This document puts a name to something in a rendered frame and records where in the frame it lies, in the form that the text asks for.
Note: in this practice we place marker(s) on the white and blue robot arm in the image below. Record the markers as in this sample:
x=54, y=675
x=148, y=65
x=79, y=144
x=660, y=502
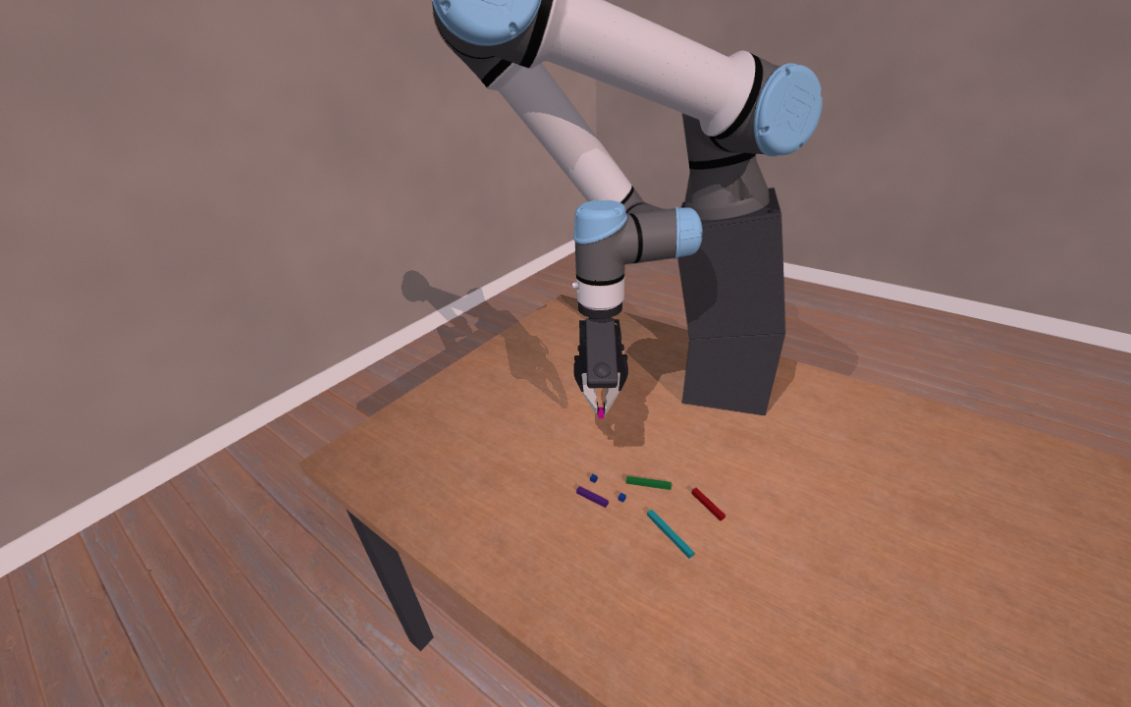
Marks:
x=737, y=103

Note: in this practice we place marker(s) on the red rod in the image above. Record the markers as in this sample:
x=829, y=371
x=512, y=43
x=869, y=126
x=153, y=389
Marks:
x=708, y=504

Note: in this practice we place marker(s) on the turquoise rod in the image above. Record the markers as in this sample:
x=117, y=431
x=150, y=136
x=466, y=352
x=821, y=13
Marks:
x=680, y=544

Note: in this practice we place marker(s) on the purple rod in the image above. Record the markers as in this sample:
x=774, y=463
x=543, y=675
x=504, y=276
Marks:
x=592, y=497

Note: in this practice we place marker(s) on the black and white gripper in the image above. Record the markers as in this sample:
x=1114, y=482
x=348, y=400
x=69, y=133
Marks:
x=579, y=368

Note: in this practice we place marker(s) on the green rod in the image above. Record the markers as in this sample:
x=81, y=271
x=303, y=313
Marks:
x=648, y=482

